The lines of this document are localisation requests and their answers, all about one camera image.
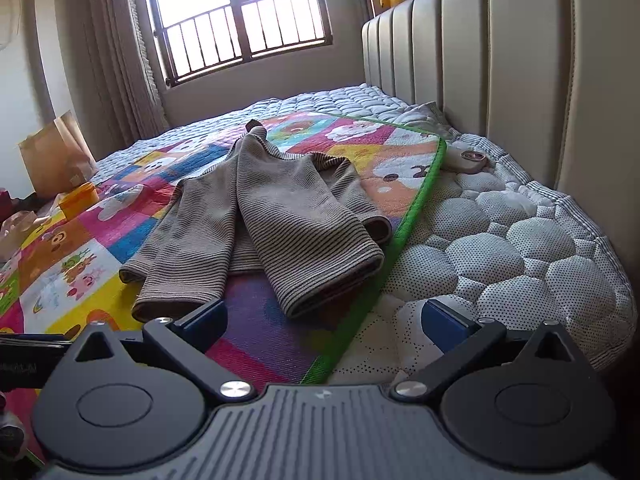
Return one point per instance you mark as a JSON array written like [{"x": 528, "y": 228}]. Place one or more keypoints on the brown striped knit sweater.
[{"x": 280, "y": 210}]

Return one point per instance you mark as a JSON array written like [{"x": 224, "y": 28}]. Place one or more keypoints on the beige curtain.
[{"x": 115, "y": 60}]

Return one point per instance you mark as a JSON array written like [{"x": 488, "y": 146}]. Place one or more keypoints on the white quilted mattress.
[{"x": 500, "y": 260}]

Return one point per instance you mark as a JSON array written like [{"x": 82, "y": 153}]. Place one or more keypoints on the orange plastic box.
[{"x": 80, "y": 199}]

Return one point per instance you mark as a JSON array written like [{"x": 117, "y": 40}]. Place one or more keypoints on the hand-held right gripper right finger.
[{"x": 445, "y": 324}]

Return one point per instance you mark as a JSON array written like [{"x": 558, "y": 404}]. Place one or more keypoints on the brown paper bag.
[{"x": 50, "y": 155}]

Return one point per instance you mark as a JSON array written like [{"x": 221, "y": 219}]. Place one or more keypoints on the beige padded headboard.
[{"x": 500, "y": 60}]

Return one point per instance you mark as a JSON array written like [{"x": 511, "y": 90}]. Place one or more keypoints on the pink plastic bag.
[{"x": 27, "y": 235}]

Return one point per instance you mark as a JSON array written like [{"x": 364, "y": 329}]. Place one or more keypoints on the window with brown frame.
[{"x": 210, "y": 0}]

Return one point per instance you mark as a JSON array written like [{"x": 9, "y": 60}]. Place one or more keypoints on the colourful printed mat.
[{"x": 350, "y": 150}]

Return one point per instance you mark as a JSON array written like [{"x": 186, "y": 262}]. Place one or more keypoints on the grey crumpled cloth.
[{"x": 425, "y": 117}]

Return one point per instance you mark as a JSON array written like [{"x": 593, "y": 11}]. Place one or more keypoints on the dark red cloth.
[{"x": 6, "y": 205}]

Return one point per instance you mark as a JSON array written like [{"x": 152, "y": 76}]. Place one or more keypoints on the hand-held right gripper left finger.
[{"x": 206, "y": 321}]

